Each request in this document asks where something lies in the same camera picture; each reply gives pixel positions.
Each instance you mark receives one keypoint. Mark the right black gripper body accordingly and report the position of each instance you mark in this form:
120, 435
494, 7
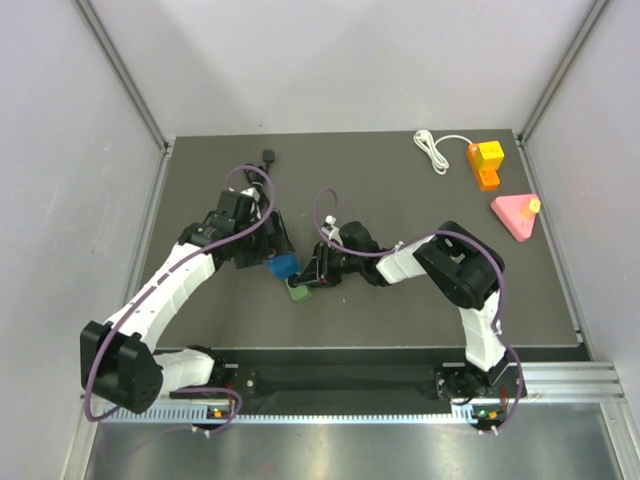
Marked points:
339, 262

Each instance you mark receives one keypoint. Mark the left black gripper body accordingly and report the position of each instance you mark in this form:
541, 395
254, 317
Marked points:
258, 246

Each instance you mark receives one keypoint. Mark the green power strip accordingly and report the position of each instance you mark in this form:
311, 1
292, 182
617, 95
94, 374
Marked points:
298, 293

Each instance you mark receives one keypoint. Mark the blue cube plug adapter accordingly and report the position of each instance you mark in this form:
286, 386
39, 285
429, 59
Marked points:
284, 266

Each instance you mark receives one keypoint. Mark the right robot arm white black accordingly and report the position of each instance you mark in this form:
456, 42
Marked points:
466, 271

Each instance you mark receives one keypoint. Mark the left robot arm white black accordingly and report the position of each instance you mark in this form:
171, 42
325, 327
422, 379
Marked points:
119, 361

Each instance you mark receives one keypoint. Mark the orange yellow cube socket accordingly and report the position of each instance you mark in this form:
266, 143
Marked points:
485, 159

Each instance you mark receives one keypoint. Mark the pink triangular socket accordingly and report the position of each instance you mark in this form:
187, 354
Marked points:
508, 210

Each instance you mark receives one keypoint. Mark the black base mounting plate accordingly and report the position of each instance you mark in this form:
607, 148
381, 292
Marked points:
433, 382

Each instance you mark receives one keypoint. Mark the aluminium frame post left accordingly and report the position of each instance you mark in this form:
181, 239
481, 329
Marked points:
92, 20

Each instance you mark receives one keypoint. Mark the aluminium frame post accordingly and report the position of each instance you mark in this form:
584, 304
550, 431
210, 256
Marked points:
594, 14
92, 20

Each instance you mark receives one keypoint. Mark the grey slotted cable duct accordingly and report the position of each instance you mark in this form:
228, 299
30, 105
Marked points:
217, 412

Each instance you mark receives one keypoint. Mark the aluminium frame rail front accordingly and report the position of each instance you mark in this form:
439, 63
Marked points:
570, 382

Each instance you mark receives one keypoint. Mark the aluminium frame post right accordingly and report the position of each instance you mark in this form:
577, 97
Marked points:
594, 14

